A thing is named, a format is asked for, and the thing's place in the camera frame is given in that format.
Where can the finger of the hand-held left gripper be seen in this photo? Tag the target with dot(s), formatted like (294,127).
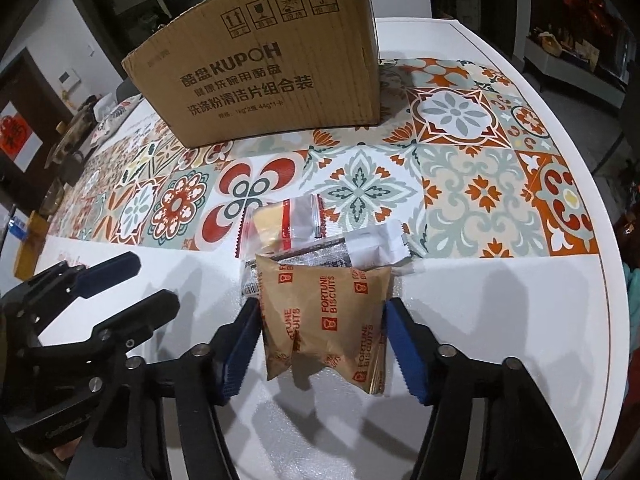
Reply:
(112,269)
(145,312)

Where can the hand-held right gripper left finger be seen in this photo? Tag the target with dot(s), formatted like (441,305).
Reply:
(240,352)

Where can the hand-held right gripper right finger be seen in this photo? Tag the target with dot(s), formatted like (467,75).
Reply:
(406,355)

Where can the brown biscuit packet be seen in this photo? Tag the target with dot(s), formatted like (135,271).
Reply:
(320,310)
(381,370)

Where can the white stick snack packet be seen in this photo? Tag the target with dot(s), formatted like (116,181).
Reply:
(370,242)

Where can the clear yellow cake packet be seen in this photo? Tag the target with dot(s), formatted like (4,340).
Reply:
(280,222)

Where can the brown cardboard box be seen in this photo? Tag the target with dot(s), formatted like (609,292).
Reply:
(250,85)

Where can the wooden box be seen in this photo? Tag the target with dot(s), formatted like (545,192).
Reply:
(30,250)

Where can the glass bowl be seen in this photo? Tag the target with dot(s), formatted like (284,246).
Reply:
(52,197)

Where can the metal hot pot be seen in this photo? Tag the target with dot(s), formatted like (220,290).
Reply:
(75,135)

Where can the floral tissue pack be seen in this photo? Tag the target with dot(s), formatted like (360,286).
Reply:
(115,116)

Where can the low white cabinet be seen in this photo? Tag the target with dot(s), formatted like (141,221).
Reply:
(570,67)

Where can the red foil balloons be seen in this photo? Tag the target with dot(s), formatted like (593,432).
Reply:
(592,7)

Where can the red wall poster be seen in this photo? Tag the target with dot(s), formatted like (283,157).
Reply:
(17,135)

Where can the white wall switch panel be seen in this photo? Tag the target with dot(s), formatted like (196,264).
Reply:
(69,81)

